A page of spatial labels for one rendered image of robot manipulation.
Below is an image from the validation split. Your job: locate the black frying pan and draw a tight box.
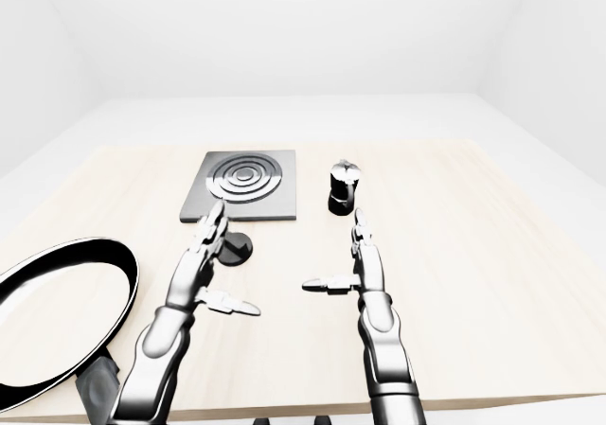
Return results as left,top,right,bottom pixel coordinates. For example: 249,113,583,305
0,238,141,419

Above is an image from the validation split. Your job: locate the round black stove knob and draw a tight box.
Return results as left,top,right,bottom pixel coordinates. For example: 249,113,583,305
219,231,254,266

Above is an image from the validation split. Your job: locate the black silver moka pot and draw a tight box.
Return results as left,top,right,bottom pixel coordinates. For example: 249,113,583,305
327,158,357,217

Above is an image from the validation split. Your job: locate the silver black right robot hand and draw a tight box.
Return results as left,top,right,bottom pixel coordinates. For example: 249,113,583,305
301,207,384,298

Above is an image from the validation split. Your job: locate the flat dark stove plate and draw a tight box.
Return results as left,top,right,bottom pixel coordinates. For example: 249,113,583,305
179,149,298,224

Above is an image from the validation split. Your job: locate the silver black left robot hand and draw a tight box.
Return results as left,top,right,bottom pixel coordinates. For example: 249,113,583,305
165,199,262,317

